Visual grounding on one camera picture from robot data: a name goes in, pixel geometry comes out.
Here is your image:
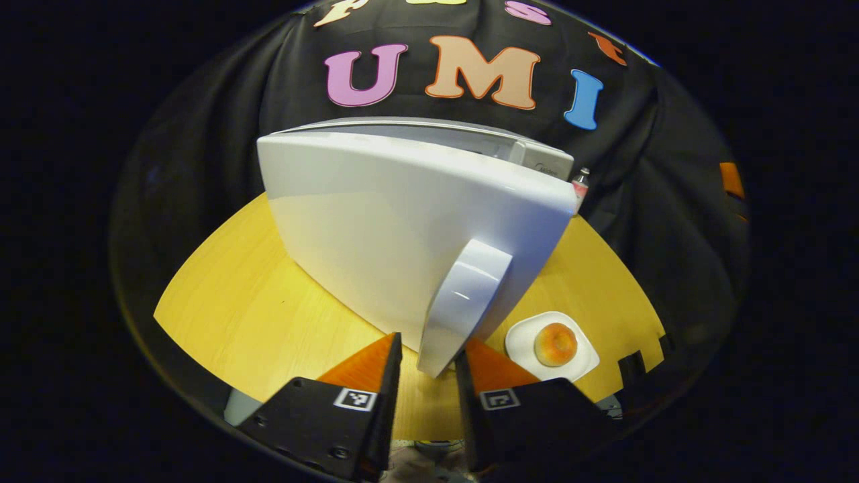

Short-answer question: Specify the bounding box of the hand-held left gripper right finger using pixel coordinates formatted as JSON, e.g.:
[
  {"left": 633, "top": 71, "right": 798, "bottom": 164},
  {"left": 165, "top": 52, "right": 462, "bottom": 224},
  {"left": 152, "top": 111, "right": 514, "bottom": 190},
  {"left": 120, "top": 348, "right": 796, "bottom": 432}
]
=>
[{"left": 454, "top": 337, "right": 621, "bottom": 474}]

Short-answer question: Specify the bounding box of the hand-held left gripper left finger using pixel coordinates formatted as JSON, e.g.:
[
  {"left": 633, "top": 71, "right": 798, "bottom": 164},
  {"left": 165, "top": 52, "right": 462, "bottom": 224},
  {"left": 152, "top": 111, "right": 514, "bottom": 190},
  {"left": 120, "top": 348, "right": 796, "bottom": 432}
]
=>
[{"left": 235, "top": 331, "right": 403, "bottom": 483}]

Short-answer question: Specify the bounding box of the round golden bread bun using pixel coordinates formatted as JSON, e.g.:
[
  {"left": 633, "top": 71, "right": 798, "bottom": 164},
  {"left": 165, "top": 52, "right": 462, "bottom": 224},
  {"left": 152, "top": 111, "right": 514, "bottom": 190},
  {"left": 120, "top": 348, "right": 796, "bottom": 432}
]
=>
[{"left": 534, "top": 322, "right": 578, "bottom": 368}]

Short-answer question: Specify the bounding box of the white microwave oven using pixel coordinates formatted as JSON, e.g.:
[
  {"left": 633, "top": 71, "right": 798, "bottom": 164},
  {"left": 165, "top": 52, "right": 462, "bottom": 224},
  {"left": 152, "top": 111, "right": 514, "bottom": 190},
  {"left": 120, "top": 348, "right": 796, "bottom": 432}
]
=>
[{"left": 256, "top": 116, "right": 579, "bottom": 380}]

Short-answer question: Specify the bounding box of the white square plate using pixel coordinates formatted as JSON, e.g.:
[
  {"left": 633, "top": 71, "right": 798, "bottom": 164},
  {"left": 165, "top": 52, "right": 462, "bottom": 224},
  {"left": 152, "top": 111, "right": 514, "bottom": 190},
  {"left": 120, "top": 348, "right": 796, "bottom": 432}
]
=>
[{"left": 505, "top": 311, "right": 601, "bottom": 383}]

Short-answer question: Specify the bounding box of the small pink label bottle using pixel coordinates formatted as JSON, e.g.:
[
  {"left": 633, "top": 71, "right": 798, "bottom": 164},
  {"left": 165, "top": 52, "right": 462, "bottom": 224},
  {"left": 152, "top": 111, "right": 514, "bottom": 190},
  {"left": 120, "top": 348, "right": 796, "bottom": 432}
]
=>
[{"left": 570, "top": 167, "right": 591, "bottom": 215}]

